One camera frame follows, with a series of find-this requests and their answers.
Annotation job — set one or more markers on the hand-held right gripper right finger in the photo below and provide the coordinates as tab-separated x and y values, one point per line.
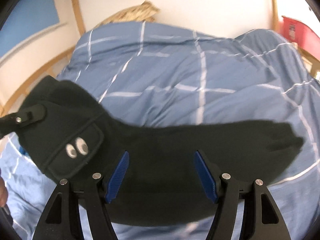
205	177

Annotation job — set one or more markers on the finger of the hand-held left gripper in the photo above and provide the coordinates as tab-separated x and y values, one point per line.
30	116

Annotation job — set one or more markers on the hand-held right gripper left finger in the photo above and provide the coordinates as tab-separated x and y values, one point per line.
118	177

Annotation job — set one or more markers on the black pants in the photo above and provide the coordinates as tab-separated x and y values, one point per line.
162	160

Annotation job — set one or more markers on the person's left hand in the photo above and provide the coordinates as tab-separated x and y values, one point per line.
3	191

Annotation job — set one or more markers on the blue checked duvet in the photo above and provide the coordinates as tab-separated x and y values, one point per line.
175	75

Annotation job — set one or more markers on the beige patterned pillow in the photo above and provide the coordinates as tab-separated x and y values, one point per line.
135	12

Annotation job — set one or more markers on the red storage bin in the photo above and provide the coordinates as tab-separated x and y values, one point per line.
302	37

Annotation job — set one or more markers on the blue wall panel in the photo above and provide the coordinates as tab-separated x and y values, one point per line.
30	27

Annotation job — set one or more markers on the wooden bunk bed frame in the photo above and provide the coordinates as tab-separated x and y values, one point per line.
77	12

